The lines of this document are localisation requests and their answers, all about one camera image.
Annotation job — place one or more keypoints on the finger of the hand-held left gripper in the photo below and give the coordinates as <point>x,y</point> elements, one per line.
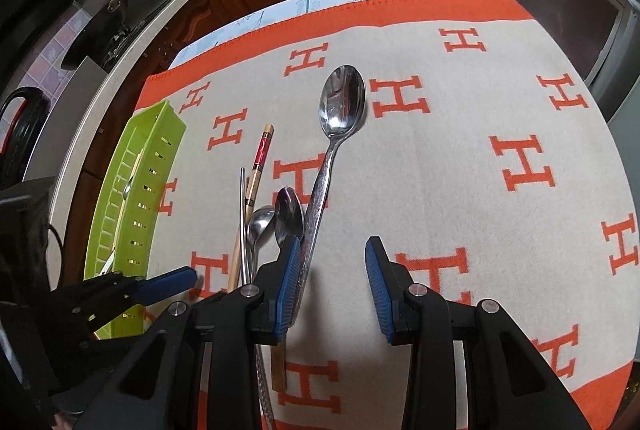
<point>170,282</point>

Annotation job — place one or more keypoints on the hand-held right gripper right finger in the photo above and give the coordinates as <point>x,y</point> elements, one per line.
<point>377,290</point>

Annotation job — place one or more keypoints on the metal chopstick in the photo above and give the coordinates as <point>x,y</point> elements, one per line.
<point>243,210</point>

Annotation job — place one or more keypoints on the large patterned metal spoon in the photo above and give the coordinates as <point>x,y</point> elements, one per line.
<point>342,100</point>

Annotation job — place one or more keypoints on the green plastic tray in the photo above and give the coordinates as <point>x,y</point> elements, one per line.
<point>165,125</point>

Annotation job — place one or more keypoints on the small metal spoon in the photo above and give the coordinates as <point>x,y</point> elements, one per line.
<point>260,222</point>
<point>289,215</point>

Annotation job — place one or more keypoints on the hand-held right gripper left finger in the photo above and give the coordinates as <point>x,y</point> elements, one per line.
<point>287,285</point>

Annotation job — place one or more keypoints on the orange beige lettered blanket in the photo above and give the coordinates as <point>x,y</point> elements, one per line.
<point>450,135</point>

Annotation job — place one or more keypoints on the red patterned wooden chopstick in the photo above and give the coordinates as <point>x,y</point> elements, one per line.
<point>261,155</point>

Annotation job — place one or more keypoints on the light wooden chopstick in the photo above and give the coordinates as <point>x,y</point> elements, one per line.
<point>278,370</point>

